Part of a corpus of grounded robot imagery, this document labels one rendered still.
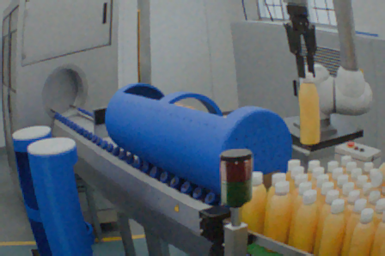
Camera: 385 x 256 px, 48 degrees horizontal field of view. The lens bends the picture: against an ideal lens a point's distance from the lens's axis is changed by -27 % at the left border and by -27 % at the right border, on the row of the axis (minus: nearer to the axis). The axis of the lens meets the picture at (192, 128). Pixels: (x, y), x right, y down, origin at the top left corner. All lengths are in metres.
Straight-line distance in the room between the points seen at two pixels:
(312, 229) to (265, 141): 0.49
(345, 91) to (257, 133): 0.61
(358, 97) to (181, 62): 5.15
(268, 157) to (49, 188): 0.97
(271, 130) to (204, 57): 5.54
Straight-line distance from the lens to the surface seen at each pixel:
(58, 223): 2.27
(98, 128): 2.80
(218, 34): 7.24
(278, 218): 1.36
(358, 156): 1.61
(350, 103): 2.10
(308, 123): 1.54
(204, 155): 1.64
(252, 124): 1.62
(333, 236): 1.19
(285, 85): 4.11
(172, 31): 6.99
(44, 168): 2.19
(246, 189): 1.08
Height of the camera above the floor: 1.54
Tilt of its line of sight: 12 degrees down
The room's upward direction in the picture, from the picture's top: 4 degrees counter-clockwise
